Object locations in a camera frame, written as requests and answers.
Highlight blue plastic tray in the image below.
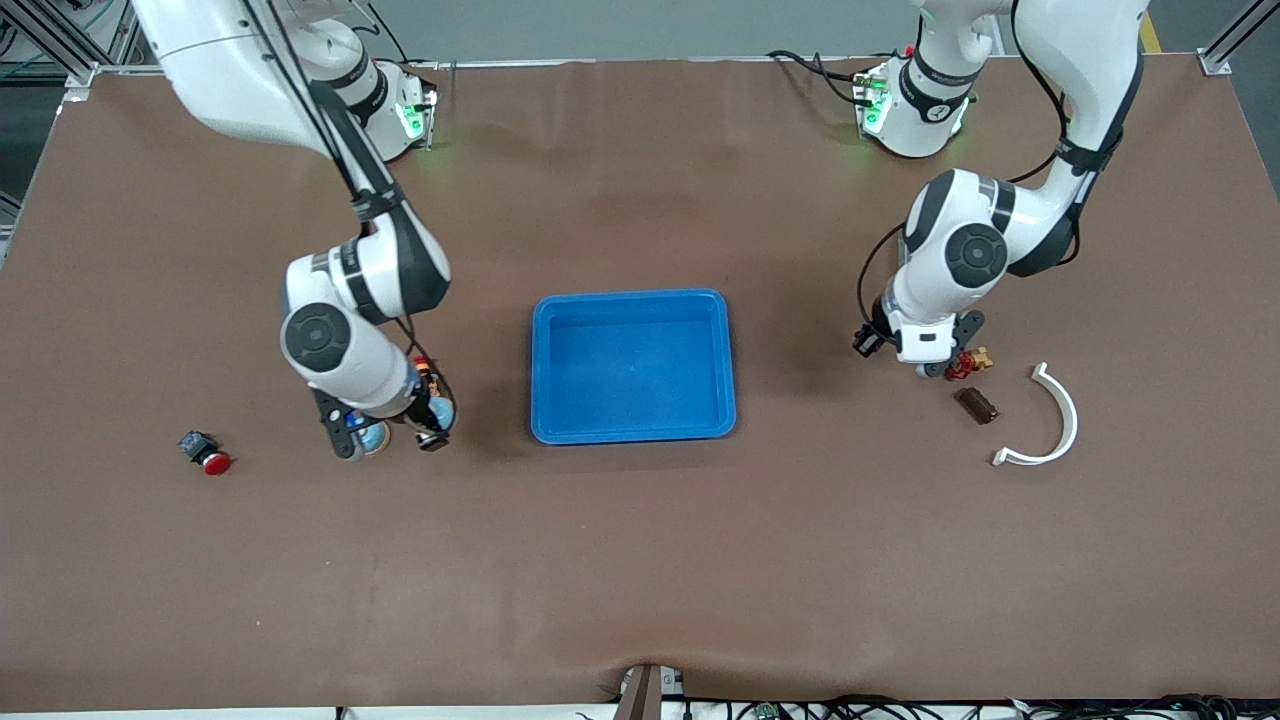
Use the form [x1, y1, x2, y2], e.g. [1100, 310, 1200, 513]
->
[530, 288, 738, 446]

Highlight red mushroom push button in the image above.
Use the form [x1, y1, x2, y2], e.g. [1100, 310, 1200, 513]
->
[178, 430, 233, 477]

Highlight white curved plastic bracket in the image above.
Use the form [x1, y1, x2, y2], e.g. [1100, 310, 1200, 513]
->
[991, 362, 1080, 468]

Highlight black left base cables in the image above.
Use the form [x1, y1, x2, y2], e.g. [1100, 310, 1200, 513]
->
[768, 48, 883, 109]

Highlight black cable bundle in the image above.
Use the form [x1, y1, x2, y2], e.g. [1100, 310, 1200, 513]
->
[685, 693, 1280, 720]

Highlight aluminium frame profile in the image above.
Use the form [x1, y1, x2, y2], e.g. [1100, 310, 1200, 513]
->
[0, 0, 141, 89]
[1200, 0, 1280, 76]

